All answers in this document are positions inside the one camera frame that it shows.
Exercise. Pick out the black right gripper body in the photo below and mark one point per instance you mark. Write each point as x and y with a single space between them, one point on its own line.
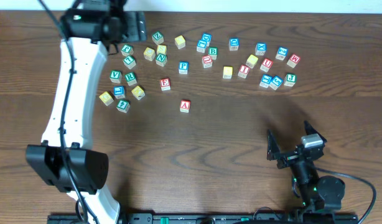
287 160

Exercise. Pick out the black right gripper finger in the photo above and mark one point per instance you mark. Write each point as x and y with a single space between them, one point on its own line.
310 130
273 151

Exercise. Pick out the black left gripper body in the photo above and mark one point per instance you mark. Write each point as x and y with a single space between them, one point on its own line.
136 31

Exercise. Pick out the blue 2 number block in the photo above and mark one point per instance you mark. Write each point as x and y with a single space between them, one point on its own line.
281 53

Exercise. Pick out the red I letter block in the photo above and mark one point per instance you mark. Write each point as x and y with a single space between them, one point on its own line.
243 71

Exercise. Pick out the red A letter block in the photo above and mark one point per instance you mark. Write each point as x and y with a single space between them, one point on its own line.
185 106

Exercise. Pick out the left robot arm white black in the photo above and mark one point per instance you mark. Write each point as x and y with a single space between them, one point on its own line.
65 157

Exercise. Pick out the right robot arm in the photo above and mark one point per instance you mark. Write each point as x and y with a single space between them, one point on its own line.
318 193

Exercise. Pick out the green Z letter block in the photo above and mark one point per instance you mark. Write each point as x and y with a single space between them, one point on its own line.
158 38

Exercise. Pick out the green J block left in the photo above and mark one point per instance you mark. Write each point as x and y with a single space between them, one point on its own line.
127 50

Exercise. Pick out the green j block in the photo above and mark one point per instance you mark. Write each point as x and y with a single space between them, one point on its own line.
127 50
290 80

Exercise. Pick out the yellow block beside S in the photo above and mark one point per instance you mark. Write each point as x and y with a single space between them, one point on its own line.
149 54

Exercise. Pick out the yellow S block near N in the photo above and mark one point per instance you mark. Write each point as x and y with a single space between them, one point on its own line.
162 49

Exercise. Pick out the green N letter block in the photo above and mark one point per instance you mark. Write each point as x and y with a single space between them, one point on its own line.
161 60

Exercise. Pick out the yellow block top centre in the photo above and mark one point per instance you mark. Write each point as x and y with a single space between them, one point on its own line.
180 42

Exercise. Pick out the green J block right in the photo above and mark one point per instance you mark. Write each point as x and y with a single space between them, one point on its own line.
290 80

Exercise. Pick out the green R letter block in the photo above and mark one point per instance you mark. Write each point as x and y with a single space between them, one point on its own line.
130 78

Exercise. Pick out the green V letter block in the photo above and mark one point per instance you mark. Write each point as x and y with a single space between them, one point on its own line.
115 76

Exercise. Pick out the blue G letter block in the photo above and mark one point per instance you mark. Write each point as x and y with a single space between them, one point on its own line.
276 82

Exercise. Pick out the blue P letter block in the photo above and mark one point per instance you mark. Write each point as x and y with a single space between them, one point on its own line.
183 67

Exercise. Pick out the blue I letter block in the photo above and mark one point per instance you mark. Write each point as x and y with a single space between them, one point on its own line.
265 81

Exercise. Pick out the red E letter block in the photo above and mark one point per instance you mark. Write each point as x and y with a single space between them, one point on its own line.
165 84

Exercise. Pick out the yellow K letter block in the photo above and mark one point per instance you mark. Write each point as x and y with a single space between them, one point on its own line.
138 92

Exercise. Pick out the blue L block centre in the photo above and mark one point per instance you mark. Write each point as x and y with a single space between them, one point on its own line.
201 46

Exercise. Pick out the red M letter block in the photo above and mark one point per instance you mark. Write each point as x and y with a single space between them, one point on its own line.
293 60

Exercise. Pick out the blue L block left cluster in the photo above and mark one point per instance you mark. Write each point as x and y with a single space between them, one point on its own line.
119 92

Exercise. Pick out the blue D block upper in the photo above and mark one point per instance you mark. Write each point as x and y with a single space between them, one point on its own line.
207 38

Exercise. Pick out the blue d block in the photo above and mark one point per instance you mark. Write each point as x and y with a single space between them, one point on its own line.
207 38
234 44

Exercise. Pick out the red U block right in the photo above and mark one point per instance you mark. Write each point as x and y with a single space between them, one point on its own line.
266 65

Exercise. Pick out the red u block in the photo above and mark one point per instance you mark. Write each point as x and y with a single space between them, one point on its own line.
207 61
266 65

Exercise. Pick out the red U block centre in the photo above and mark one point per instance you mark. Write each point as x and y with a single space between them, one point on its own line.
207 61

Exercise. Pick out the yellow block far left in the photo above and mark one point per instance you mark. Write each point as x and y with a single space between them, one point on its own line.
106 98

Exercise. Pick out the green B letter block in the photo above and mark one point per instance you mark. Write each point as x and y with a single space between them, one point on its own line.
213 52

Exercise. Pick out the green 4 number block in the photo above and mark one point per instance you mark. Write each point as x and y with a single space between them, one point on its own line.
123 106

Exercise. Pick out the yellow O letter block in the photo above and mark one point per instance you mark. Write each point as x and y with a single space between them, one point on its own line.
252 61

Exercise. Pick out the yellow S block centre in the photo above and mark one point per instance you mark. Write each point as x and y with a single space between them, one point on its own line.
227 72

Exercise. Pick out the blue X letter block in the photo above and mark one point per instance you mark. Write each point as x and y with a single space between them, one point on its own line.
260 48

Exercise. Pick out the blue D block right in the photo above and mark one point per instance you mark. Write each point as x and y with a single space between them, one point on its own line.
234 44

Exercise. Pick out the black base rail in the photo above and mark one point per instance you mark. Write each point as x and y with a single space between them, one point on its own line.
261 217

